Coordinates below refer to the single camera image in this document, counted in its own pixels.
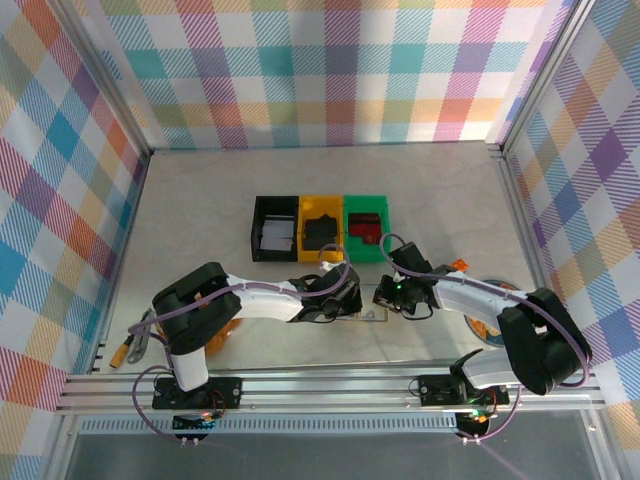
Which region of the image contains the slotted grey cable duct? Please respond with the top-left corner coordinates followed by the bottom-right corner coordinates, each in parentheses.
top-left (79, 418), bottom-right (464, 436)

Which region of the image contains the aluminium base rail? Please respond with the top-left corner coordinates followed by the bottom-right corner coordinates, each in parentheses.
top-left (53, 360), bottom-right (607, 417)

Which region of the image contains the black cards stack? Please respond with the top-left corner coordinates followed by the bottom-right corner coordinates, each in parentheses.
top-left (303, 213), bottom-right (337, 250)

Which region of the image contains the yellow plastic bin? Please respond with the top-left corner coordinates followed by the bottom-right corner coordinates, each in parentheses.
top-left (297, 193), bottom-right (347, 265)

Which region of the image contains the black plastic bin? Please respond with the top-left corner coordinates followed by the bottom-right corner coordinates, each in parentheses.
top-left (249, 194), bottom-right (301, 264)

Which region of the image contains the white cards stack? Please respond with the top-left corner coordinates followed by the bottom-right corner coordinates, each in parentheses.
top-left (260, 214), bottom-right (295, 251)

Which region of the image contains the aluminium side rail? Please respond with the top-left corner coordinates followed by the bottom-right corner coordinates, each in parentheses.
top-left (491, 142), bottom-right (569, 359)
top-left (87, 149), bottom-right (152, 376)

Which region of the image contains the brown plush toy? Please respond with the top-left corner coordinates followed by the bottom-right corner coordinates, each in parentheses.
top-left (157, 319), bottom-right (242, 357)

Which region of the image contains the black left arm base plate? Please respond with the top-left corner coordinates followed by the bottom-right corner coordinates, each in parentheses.
top-left (152, 377), bottom-right (244, 411)

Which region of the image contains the aluminium frame post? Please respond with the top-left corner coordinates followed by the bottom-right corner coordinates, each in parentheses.
top-left (47, 0), bottom-right (154, 159)
top-left (498, 0), bottom-right (597, 159)

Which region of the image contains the red cards stack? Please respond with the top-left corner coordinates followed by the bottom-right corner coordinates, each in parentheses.
top-left (348, 212), bottom-right (384, 246)

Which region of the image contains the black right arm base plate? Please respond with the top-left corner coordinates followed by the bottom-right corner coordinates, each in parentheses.
top-left (418, 373), bottom-right (510, 407)

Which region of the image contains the small controller board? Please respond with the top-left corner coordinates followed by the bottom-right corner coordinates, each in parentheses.
top-left (457, 407), bottom-right (499, 444)
top-left (172, 410), bottom-right (219, 446)

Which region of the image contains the green plastic bin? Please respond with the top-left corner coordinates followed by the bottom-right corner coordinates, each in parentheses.
top-left (342, 193), bottom-right (391, 264)

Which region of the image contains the grey card holder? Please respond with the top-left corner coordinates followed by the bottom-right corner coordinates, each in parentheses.
top-left (349, 283), bottom-right (390, 324)

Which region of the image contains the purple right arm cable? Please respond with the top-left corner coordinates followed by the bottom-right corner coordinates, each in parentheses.
top-left (378, 232), bottom-right (595, 444)

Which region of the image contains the round cartoon print coaster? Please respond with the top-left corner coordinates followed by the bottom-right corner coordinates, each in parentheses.
top-left (467, 278), bottom-right (517, 349)

